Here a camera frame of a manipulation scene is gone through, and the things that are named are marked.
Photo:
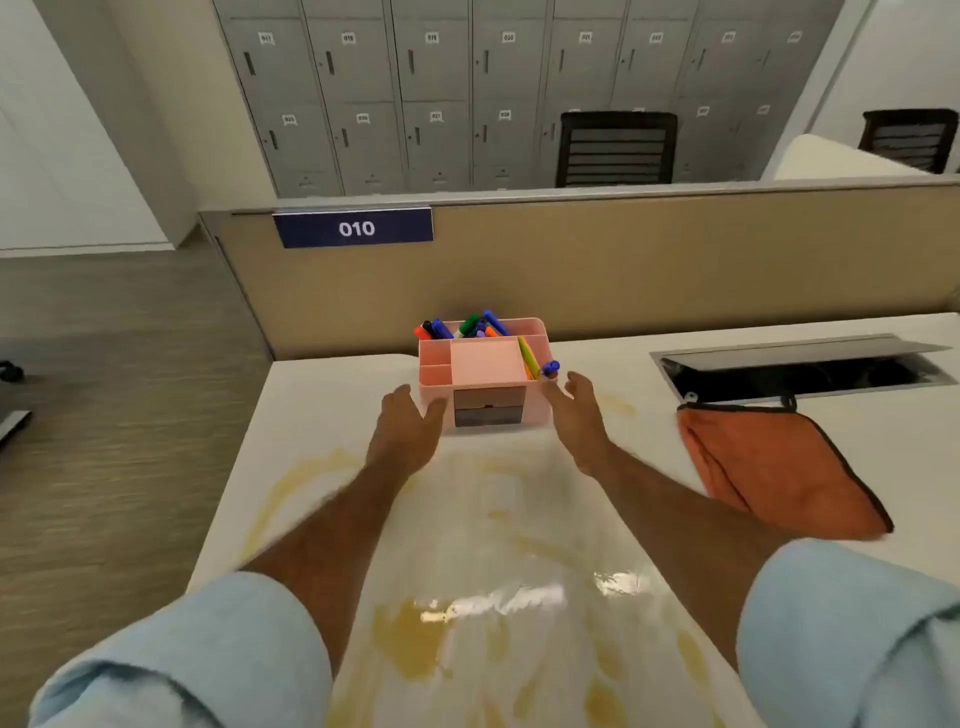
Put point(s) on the grey locker cabinet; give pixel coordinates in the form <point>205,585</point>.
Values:
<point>375,75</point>

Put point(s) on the person's left forearm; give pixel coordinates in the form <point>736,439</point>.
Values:
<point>322,540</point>

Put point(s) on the grey desk leg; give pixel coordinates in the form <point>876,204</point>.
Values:
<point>11,427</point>

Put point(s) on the orange microfibre cloth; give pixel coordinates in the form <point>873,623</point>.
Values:
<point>772,465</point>

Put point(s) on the white storage cabinet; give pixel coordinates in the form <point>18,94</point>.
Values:
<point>60,150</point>

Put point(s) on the light blue right sleeve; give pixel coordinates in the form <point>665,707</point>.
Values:
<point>847,637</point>

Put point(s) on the person's left hand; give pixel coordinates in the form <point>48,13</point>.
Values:
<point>409,439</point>

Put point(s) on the blue number sign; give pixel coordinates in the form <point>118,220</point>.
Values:
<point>352,229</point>

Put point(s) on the black swivel chair base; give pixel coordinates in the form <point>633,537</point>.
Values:
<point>9,371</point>

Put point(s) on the light blue sleeve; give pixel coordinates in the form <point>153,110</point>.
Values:
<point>187,660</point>
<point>847,637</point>

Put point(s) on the person's right hand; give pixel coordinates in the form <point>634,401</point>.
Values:
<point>581,427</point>

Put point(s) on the pink desk organizer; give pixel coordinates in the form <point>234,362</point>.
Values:
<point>480,360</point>

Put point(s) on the blue capped pen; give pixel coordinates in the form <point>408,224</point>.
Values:
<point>551,367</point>

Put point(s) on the white neighbouring desk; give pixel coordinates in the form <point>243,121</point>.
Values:
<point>832,161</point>

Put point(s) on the yellow green highlighter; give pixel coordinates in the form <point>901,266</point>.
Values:
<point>527,356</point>

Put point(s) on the black office chair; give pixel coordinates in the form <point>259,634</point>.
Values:
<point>615,150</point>
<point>911,139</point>

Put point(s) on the bunch of coloured markers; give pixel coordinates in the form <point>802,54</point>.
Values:
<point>441,328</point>

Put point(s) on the light blue left sleeve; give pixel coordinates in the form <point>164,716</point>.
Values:
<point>187,660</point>

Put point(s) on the beige desk partition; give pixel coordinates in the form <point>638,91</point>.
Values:
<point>637,262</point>

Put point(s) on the person's right forearm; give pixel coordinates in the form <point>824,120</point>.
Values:
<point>675,525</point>

